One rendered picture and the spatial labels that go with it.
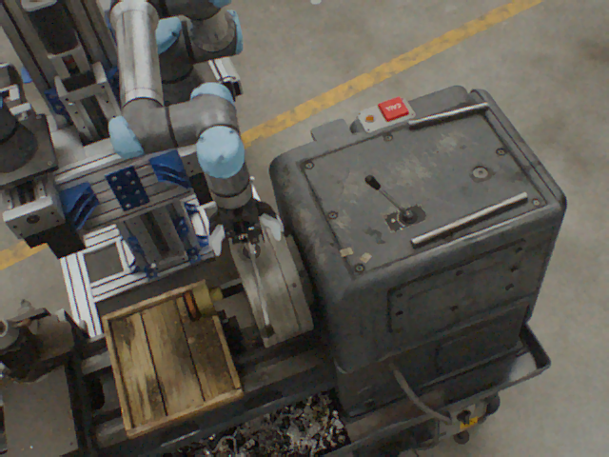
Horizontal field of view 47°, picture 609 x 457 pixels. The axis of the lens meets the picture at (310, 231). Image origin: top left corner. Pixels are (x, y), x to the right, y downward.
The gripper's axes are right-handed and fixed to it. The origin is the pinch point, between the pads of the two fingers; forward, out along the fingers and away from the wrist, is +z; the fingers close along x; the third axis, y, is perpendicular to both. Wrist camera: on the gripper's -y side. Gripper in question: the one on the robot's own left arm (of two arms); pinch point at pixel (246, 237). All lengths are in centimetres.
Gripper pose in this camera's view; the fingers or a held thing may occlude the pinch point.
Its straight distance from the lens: 147.7
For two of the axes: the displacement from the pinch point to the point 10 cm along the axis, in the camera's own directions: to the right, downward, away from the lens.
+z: 0.7, 4.9, 8.7
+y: 2.4, 8.4, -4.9
